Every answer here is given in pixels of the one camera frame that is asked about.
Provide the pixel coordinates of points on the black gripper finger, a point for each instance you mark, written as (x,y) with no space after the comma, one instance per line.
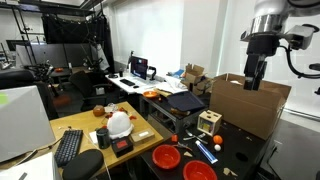
(256,83)
(248,83)

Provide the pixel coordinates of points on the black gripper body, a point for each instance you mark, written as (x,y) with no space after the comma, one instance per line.
(261,46)

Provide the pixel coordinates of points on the blue white toothpaste tube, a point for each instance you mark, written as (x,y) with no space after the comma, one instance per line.
(205,151)

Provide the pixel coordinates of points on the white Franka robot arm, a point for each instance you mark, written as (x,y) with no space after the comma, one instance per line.
(270,8)

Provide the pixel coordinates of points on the large open cardboard box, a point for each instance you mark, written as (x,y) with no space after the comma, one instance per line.
(243,106)

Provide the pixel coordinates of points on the small open cardboard box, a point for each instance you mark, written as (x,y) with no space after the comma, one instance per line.
(203,86)
(194,73)

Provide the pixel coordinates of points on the wooden shape sorter box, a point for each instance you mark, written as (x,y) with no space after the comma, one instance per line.
(213,121)

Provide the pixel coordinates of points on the orange ball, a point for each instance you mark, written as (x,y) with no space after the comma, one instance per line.
(218,139)

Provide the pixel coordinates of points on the dark blue bin lid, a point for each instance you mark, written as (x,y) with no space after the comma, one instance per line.
(185,101)

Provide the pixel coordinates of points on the white ball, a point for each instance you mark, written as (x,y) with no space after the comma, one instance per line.
(217,147)

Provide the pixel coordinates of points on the white crumpled sheets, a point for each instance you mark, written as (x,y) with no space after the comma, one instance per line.
(171,86)

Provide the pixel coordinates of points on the metal spoon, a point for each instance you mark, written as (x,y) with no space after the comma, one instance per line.
(191,137)

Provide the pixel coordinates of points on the black metal side table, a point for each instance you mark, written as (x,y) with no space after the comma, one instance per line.
(163,111)

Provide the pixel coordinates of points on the tan tape scrap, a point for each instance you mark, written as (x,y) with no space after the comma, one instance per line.
(229,171)

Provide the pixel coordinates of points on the tan triangular paper scrap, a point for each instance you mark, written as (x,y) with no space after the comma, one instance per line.
(188,154)

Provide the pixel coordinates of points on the orange plate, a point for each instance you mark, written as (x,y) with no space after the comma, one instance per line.
(150,94)

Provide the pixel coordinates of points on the red plastic bowl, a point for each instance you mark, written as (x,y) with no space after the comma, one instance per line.
(199,171)
(166,156)

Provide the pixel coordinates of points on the lit computer monitor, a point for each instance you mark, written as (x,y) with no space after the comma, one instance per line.
(139,66)

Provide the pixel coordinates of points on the small tan cardboard box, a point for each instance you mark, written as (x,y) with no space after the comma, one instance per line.
(142,136)

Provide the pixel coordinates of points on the slim black keyboard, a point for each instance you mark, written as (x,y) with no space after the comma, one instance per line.
(127,82)

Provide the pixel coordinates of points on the white office desk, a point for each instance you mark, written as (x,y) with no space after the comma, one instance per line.
(116,81)

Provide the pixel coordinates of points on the white chicken plush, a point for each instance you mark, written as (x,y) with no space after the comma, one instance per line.
(118,125)

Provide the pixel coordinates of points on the clear plastic packaging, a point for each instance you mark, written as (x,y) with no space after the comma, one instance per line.
(111,107)

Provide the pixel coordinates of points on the black box red label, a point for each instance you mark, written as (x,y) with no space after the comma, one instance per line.
(121,146)

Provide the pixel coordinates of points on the white hanging cloth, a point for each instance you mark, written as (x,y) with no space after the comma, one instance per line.
(101,56)

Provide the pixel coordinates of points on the brown ball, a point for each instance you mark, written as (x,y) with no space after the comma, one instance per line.
(98,110)

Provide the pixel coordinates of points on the black cylinder speaker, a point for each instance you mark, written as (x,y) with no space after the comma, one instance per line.
(103,138)

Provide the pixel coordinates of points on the black office chair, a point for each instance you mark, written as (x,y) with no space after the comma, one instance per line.
(83,85)
(16,78)

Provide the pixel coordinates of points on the wooden desk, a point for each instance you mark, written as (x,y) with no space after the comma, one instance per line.
(80,121)

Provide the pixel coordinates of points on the black oval cushion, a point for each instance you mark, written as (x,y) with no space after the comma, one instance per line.
(82,165)

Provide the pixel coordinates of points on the black curtain backdrop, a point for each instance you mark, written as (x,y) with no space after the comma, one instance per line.
(66,30)

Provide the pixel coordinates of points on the grey partition board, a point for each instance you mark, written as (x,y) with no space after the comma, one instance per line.
(50,55)

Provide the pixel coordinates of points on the silver computer monitor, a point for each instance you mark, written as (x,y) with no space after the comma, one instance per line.
(23,123)

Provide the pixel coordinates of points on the small black remote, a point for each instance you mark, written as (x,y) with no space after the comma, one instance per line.
(22,176)

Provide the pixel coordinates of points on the green sticky note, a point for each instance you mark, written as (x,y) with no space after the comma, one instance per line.
(3,99)

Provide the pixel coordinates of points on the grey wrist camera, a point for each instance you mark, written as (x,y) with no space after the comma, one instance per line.
(300,36)

